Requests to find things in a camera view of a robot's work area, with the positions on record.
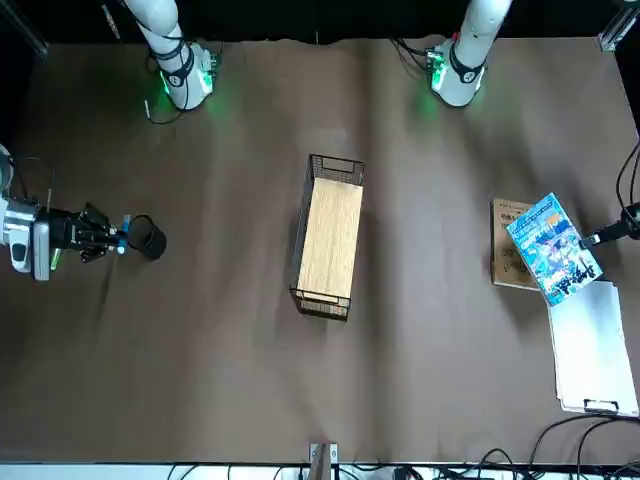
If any wooden shelf board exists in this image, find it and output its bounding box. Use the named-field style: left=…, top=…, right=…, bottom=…
left=297, top=178, right=364, bottom=305

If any blue illustrated book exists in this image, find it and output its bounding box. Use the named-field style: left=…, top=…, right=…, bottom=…
left=505, top=192, right=605, bottom=307

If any white paper clipboard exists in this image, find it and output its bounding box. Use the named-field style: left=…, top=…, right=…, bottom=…
left=547, top=282, right=640, bottom=419

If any blue marker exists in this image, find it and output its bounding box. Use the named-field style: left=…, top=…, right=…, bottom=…
left=117, top=213, right=133, bottom=256

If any aluminium frame profile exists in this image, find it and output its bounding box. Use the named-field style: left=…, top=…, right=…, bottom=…
left=0, top=0, right=50, bottom=57
left=597, top=7, right=640, bottom=52

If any black cable silver plug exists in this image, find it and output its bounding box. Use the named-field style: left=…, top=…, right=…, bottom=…
left=143, top=99, right=187, bottom=126

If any brown cover book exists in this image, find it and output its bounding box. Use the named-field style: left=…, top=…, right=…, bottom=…
left=489, top=198, right=544, bottom=290

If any aluminium post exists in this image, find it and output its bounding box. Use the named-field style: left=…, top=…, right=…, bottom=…
left=308, top=442, right=338, bottom=480

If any black wire shelf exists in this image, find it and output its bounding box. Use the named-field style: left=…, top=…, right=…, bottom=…
left=288, top=153, right=365, bottom=322

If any black mesh pen holder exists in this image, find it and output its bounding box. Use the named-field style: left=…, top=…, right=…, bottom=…
left=127, top=214, right=169, bottom=261

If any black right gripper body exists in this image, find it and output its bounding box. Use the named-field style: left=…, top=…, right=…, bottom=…
left=48, top=208, right=86, bottom=251

